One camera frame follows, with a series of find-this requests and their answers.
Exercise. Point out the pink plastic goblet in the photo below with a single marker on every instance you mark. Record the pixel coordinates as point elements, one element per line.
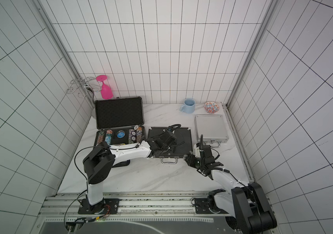
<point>105,91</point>

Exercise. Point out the patterned small bowl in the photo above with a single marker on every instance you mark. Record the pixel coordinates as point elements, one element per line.
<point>211,107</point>

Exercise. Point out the blue round chip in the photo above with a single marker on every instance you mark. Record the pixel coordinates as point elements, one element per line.
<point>120,134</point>

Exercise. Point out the silver aluminium poker case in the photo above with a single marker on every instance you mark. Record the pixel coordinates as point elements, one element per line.
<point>212,128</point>

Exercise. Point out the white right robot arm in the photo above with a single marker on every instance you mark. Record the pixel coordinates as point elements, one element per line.
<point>245,205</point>

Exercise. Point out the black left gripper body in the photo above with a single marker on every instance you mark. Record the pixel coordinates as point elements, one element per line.
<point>173,146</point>

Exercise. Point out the black poker case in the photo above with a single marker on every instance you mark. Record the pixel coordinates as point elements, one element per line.
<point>181,148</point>
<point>120,114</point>

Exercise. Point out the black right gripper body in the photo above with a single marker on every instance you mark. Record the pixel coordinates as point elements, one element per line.
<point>203,148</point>

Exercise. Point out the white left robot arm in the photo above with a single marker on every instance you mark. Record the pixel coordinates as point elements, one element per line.
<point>99,162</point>

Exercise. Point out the light blue mug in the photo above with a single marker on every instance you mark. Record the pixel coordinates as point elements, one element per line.
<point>188,106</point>

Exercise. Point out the aluminium mounting rail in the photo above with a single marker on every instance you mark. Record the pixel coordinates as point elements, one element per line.
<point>134,206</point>

